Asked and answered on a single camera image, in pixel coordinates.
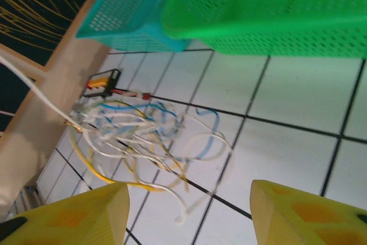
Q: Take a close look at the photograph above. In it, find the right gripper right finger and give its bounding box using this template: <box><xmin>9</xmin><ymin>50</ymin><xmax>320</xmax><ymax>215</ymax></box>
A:
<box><xmin>249</xmin><ymin>180</ymin><xmax>367</xmax><ymax>245</ymax></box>

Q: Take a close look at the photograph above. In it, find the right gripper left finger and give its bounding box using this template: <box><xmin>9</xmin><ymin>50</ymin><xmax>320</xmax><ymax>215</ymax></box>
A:
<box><xmin>0</xmin><ymin>183</ymin><xmax>130</xmax><ymax>245</ymax></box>

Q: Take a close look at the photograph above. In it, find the yellow cable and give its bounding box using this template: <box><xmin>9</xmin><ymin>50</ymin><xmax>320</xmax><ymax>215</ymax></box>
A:
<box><xmin>68</xmin><ymin>124</ymin><xmax>190</xmax><ymax>193</ymax></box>
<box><xmin>94</xmin><ymin>100</ymin><xmax>161</xmax><ymax>131</ymax></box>

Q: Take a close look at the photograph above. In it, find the white cable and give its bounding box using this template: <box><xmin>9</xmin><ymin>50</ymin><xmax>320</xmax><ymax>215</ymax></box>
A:
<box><xmin>0</xmin><ymin>55</ymin><xmax>87</xmax><ymax>135</ymax></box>
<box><xmin>83</xmin><ymin>130</ymin><xmax>192</xmax><ymax>225</ymax></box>
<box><xmin>126</xmin><ymin>114</ymin><xmax>235</xmax><ymax>168</ymax></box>

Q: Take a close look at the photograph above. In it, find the blue cable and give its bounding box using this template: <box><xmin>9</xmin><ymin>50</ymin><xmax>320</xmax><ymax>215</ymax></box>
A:
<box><xmin>97</xmin><ymin>101</ymin><xmax>221</xmax><ymax>162</ymax></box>

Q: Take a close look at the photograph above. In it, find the green plastic basket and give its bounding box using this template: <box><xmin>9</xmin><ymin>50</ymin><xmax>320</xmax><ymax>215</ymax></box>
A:
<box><xmin>162</xmin><ymin>0</ymin><xmax>367</xmax><ymax>60</ymax></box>

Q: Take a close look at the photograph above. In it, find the black connector board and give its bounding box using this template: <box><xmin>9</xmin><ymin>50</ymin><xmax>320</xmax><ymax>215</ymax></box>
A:
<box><xmin>85</xmin><ymin>68</ymin><xmax>122</xmax><ymax>99</ymax></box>

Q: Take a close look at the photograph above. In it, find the teal plastic basket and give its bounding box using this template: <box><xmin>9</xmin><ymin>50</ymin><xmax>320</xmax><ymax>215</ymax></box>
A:
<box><xmin>76</xmin><ymin>0</ymin><xmax>190</xmax><ymax>53</ymax></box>

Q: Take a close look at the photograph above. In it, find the red black wire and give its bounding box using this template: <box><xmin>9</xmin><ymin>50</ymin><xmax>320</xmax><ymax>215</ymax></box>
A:
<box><xmin>110</xmin><ymin>87</ymin><xmax>154</xmax><ymax>102</ymax></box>

